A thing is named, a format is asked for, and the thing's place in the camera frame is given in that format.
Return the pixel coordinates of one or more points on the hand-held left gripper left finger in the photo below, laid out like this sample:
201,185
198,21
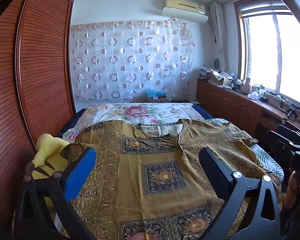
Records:
81,172

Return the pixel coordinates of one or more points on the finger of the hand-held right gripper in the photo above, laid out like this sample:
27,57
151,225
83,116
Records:
280,141
293,135

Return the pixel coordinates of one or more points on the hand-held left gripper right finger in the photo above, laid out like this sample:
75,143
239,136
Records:
212,170

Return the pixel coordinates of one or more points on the mustard patterned shirt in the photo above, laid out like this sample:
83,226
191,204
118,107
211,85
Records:
130,180

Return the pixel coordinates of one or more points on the yellow plush toy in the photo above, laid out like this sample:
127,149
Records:
50,147

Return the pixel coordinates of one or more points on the white bottle with green cap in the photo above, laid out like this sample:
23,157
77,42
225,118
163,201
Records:
261,93

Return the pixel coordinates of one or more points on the pink thermos bottle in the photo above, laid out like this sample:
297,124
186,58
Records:
247,86

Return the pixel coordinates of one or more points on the long wooden cabinet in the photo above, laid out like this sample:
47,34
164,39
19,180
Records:
227,102

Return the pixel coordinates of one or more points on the wooden framed window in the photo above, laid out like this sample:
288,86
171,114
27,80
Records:
290,55

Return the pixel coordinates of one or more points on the floral quilt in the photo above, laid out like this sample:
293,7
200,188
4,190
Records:
140,112

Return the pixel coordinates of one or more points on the open cardboard box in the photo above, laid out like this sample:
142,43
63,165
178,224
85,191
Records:
221,78

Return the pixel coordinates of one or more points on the blue box behind bed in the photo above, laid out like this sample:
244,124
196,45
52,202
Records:
156,97

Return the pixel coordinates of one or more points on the dark oval ornament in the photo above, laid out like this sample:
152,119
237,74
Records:
216,64

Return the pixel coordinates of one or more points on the wooden louvered wardrobe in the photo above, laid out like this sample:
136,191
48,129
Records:
40,67

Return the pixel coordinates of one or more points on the sheer circle-patterned curtain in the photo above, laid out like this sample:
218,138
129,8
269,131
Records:
130,62

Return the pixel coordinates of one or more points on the white tied window curtain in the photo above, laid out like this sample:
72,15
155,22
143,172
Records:
218,30

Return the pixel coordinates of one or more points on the wall air conditioner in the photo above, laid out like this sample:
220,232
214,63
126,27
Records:
185,12

